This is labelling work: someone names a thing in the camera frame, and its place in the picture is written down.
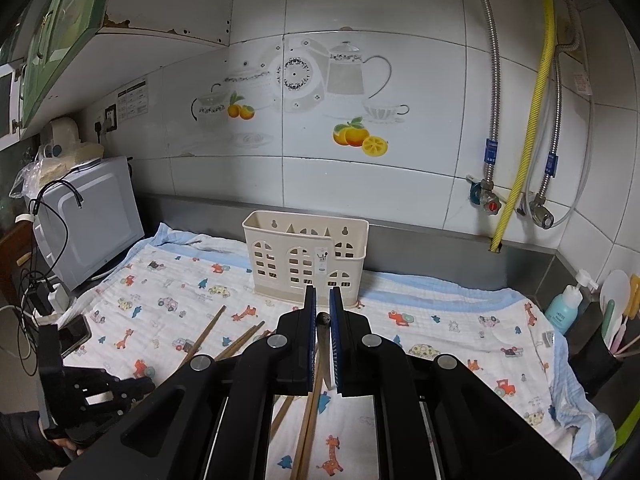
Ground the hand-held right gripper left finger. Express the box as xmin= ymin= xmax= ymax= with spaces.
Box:
xmin=62 ymin=285 xmax=318 ymax=480

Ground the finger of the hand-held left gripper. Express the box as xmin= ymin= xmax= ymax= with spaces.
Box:
xmin=112 ymin=375 xmax=157 ymax=413

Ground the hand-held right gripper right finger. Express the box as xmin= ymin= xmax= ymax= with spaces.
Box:
xmin=329 ymin=286 xmax=582 ymax=480

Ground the slim grey utensil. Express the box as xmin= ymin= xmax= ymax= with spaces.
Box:
xmin=316 ymin=312 xmax=335 ymax=392

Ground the cream plastic utensil holder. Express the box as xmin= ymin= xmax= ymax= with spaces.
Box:
xmin=242 ymin=210 xmax=370 ymax=312

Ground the wooden chopstick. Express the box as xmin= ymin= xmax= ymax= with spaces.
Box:
xmin=214 ymin=321 xmax=265 ymax=361
xmin=270 ymin=396 xmax=298 ymax=438
xmin=220 ymin=329 xmax=268 ymax=360
xmin=176 ymin=305 xmax=227 ymax=368
xmin=299 ymin=360 xmax=325 ymax=480
xmin=290 ymin=352 xmax=321 ymax=480

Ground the person's left forearm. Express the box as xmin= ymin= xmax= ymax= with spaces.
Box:
xmin=0 ymin=410 xmax=72 ymax=475

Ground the person's left hand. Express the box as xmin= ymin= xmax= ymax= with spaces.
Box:
xmin=47 ymin=436 xmax=85 ymax=457

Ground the black smartphone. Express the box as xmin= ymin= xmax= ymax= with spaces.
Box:
xmin=58 ymin=317 xmax=93 ymax=357

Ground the white charger plug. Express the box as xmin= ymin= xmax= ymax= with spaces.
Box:
xmin=47 ymin=282 xmax=72 ymax=312

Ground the printed cartoon blanket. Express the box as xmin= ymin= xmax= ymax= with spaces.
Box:
xmin=61 ymin=222 xmax=617 ymax=480

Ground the white microwave oven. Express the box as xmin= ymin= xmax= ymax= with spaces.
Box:
xmin=32 ymin=156 xmax=146 ymax=293

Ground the clear plastic bag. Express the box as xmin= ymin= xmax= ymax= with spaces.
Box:
xmin=9 ymin=159 xmax=51 ymax=200

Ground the blue pump bottle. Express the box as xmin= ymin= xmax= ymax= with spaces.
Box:
xmin=544 ymin=269 xmax=599 ymax=337

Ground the steel water valve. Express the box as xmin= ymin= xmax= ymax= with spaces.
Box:
xmin=519 ymin=191 xmax=556 ymax=230

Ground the cream kitchen appliance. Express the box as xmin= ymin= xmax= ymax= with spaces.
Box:
xmin=39 ymin=116 xmax=104 ymax=173

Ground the black utensil cup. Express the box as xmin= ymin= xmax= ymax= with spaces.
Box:
xmin=569 ymin=329 xmax=627 ymax=397

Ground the white spatula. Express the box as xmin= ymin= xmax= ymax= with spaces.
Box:
xmin=598 ymin=270 xmax=631 ymax=343

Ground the yellow kitchen tool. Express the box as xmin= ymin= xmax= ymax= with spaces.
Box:
xmin=626 ymin=273 xmax=640 ymax=322

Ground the green dish rack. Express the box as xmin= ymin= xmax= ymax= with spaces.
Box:
xmin=606 ymin=405 xmax=640 ymax=463

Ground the black cable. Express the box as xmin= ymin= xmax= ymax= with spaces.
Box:
xmin=19 ymin=180 xmax=85 ymax=311

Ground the red handle water valve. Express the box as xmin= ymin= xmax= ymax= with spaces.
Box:
xmin=466 ymin=174 xmax=504 ymax=217

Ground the wall power socket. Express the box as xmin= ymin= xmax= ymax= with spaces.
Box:
xmin=95 ymin=105 xmax=119 ymax=134

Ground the wall label sticker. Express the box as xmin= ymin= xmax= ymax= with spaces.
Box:
xmin=117 ymin=78 xmax=150 ymax=121

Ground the braided steel hose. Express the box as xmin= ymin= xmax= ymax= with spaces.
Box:
xmin=541 ymin=0 xmax=577 ymax=196
xmin=451 ymin=0 xmax=502 ymax=186

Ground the white plastic hose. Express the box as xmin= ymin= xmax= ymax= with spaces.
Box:
xmin=549 ymin=55 xmax=597 ymax=227

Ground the yellow gas hose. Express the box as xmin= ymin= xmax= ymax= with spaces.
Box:
xmin=491 ymin=0 xmax=557 ymax=253

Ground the green wall cabinet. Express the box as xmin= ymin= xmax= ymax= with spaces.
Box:
xmin=0 ymin=0 xmax=122 ymax=152

